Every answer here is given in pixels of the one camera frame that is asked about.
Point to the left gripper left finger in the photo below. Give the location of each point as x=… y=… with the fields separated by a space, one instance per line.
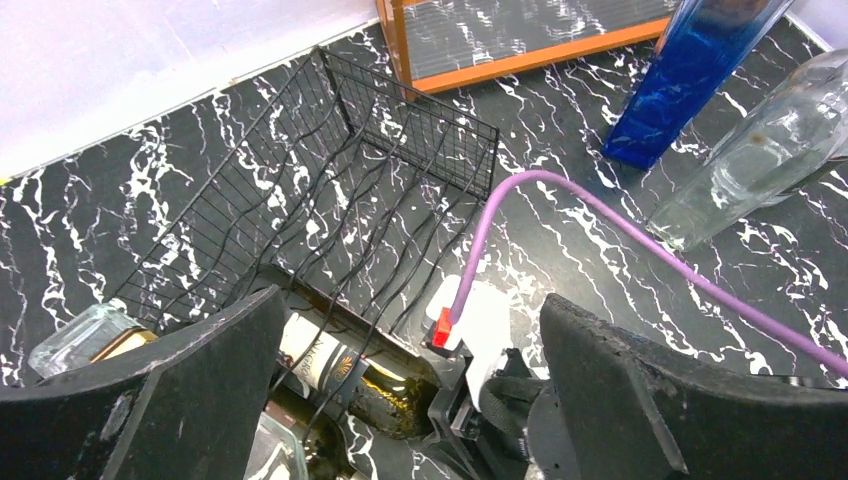
x=185 y=406

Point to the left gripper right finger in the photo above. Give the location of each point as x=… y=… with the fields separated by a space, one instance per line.
x=621 y=406

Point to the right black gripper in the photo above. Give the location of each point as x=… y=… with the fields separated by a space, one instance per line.
x=500 y=429

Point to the clear square liquor bottle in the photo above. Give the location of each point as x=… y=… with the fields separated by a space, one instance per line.
x=100 y=332

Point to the dark green wine bottle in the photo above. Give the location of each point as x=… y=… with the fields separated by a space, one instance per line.
x=294 y=441

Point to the orange wooden shelf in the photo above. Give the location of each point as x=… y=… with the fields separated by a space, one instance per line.
x=441 y=45

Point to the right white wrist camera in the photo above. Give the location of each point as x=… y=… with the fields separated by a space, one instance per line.
x=484 y=328

